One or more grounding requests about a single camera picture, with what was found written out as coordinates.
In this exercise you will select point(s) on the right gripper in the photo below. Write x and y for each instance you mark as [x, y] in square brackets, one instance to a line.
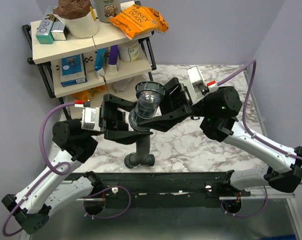
[178, 100]

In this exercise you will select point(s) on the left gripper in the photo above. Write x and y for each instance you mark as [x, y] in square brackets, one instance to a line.
[112, 121]

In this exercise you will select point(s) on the grey tee pipe fitting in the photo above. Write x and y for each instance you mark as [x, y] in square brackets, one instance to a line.
[133, 161]

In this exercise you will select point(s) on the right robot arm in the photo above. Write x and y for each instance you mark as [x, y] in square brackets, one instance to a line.
[219, 107]

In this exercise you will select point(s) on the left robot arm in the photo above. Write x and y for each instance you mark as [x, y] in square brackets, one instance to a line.
[46, 194]

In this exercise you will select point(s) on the grey white item lower shelf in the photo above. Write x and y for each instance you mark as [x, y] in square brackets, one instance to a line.
[121, 85]

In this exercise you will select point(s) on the orange snack bag lower shelf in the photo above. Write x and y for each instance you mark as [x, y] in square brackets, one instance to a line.
[87, 95]

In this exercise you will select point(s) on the purple white tube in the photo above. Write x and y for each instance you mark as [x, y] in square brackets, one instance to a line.
[113, 62]

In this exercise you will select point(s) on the blue white tube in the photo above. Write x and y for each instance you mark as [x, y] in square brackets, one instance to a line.
[99, 66]

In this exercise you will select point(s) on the beige black shelf rack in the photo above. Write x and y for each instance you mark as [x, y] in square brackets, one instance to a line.
[46, 58]

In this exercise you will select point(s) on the white yellow cup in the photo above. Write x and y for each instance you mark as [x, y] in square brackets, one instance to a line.
[129, 51]

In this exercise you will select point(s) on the blue razor box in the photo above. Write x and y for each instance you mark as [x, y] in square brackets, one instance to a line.
[72, 70]

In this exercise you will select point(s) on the orange honey dijon chip bag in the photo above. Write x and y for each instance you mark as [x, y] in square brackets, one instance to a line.
[138, 20]

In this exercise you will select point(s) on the white skull cup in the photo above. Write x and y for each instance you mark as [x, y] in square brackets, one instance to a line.
[107, 9]

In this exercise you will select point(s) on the silver white box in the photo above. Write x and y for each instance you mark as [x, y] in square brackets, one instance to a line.
[59, 31]

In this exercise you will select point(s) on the teal white box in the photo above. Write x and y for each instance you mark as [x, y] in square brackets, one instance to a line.
[43, 34]

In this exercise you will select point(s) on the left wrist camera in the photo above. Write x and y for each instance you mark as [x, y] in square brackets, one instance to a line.
[91, 119]

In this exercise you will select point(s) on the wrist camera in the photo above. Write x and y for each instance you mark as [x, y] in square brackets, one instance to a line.
[91, 119]
[197, 80]

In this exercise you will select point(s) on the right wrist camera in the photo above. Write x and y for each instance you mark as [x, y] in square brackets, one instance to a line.
[197, 80]

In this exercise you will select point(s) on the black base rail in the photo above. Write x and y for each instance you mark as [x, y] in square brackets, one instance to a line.
[159, 190]

